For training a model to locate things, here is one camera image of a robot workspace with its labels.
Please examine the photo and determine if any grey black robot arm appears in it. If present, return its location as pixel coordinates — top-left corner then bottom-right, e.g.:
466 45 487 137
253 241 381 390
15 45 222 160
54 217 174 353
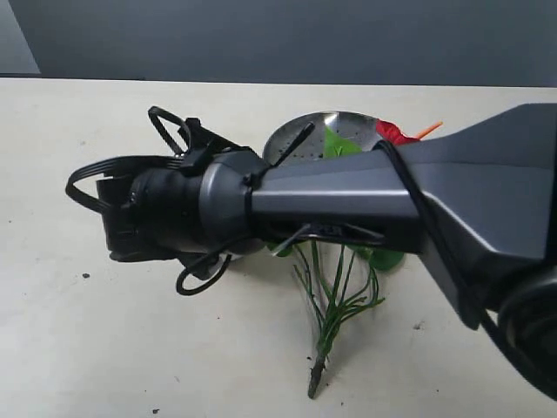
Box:
97 104 556 397

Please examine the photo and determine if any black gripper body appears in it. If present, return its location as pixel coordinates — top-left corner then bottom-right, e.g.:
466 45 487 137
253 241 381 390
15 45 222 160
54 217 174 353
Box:
97 167 174 261

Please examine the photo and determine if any white scalloped flower pot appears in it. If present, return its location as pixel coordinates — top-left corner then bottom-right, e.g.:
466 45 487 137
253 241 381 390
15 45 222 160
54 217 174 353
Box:
213 253 260 271

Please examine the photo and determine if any artificial red anthurium plant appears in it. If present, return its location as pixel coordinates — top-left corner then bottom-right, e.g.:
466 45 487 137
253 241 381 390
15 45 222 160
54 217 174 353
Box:
278 118 443 400

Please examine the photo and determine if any round metal plate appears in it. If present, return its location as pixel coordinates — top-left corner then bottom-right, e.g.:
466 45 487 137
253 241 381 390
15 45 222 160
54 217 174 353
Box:
262 111 381 165

